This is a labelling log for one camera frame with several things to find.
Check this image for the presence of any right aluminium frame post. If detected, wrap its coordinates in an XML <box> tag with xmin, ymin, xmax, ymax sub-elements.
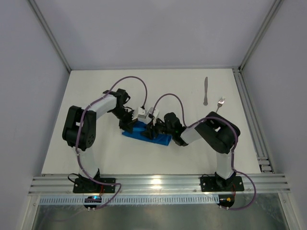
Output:
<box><xmin>238</xmin><ymin>0</ymin><xmax>284</xmax><ymax>71</ymax></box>

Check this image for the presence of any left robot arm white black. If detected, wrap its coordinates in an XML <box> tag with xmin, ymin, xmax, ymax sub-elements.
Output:
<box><xmin>62</xmin><ymin>89</ymin><xmax>137</xmax><ymax>194</ymax></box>

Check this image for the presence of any slotted grey cable duct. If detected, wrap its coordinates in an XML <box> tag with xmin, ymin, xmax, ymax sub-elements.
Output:
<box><xmin>39</xmin><ymin>194</ymin><xmax>219</xmax><ymax>205</ymax></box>

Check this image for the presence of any purple cable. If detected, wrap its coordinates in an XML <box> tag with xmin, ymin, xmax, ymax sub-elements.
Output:
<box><xmin>148</xmin><ymin>93</ymin><xmax>257</xmax><ymax>211</ymax></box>
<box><xmin>74</xmin><ymin>76</ymin><xmax>148</xmax><ymax>211</ymax></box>

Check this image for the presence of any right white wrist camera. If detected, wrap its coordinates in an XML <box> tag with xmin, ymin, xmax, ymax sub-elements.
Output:
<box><xmin>148</xmin><ymin>107</ymin><xmax>159</xmax><ymax>125</ymax></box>

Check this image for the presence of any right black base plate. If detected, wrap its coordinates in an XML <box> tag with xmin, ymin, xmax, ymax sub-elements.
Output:
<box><xmin>200</xmin><ymin>175</ymin><xmax>245</xmax><ymax>192</ymax></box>

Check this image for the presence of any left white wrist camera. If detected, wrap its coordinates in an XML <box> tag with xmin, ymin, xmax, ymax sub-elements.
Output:
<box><xmin>132</xmin><ymin>107</ymin><xmax>147</xmax><ymax>120</ymax></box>

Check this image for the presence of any right aluminium side rail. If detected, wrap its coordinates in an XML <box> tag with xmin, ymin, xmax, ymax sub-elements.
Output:
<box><xmin>232</xmin><ymin>68</ymin><xmax>275</xmax><ymax>173</ymax></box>

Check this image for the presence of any aluminium front rail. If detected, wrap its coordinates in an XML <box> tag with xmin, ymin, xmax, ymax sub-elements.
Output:
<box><xmin>28</xmin><ymin>173</ymin><xmax>291</xmax><ymax>196</ymax></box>

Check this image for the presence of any left aluminium frame post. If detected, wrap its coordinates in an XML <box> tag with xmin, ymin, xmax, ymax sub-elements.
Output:
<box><xmin>26</xmin><ymin>0</ymin><xmax>72</xmax><ymax>73</ymax></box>

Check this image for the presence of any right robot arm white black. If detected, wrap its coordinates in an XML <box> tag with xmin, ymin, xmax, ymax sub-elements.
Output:
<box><xmin>141</xmin><ymin>112</ymin><xmax>240</xmax><ymax>191</ymax></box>

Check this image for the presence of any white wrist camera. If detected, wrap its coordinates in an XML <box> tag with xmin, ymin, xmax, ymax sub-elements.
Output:
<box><xmin>132</xmin><ymin>107</ymin><xmax>147</xmax><ymax>120</ymax></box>
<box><xmin>148</xmin><ymin>107</ymin><xmax>159</xmax><ymax>125</ymax></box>

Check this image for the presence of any right black connector box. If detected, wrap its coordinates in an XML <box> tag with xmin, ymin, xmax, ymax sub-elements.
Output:
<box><xmin>217</xmin><ymin>197</ymin><xmax>235</xmax><ymax>209</ymax></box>

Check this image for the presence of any silver fork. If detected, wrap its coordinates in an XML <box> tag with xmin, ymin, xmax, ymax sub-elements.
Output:
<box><xmin>215</xmin><ymin>97</ymin><xmax>225</xmax><ymax>113</ymax></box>

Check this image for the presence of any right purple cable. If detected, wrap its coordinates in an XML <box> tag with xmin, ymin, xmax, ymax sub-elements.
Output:
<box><xmin>148</xmin><ymin>93</ymin><xmax>257</xmax><ymax>211</ymax></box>

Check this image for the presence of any silver table knife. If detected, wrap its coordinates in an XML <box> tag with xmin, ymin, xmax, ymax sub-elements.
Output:
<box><xmin>203</xmin><ymin>77</ymin><xmax>208</xmax><ymax>106</ymax></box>

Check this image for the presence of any black connector box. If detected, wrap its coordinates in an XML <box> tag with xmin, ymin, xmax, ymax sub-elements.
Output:
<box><xmin>83</xmin><ymin>195</ymin><xmax>102</xmax><ymax>209</ymax></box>
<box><xmin>217</xmin><ymin>197</ymin><xmax>235</xmax><ymax>209</ymax></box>

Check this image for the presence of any aluminium frame post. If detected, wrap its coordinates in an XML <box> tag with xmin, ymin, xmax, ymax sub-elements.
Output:
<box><xmin>26</xmin><ymin>0</ymin><xmax>72</xmax><ymax>73</ymax></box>
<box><xmin>238</xmin><ymin>0</ymin><xmax>284</xmax><ymax>71</ymax></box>

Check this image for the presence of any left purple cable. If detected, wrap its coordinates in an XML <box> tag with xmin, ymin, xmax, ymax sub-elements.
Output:
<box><xmin>74</xmin><ymin>76</ymin><xmax>148</xmax><ymax>211</ymax></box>

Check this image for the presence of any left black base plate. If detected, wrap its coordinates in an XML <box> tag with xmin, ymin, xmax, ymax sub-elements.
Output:
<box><xmin>73</xmin><ymin>177</ymin><xmax>116</xmax><ymax>194</ymax></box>

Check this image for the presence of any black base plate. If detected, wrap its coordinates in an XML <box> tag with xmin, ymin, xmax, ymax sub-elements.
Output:
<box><xmin>73</xmin><ymin>177</ymin><xmax>116</xmax><ymax>194</ymax></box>
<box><xmin>200</xmin><ymin>175</ymin><xmax>245</xmax><ymax>192</ymax></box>

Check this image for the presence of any left black connector box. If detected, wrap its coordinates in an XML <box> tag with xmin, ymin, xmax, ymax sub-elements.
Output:
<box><xmin>83</xmin><ymin>195</ymin><xmax>102</xmax><ymax>209</ymax></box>

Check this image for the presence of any blue cloth napkin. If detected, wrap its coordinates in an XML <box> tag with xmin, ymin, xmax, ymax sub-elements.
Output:
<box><xmin>122</xmin><ymin>121</ymin><xmax>172</xmax><ymax>146</ymax></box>

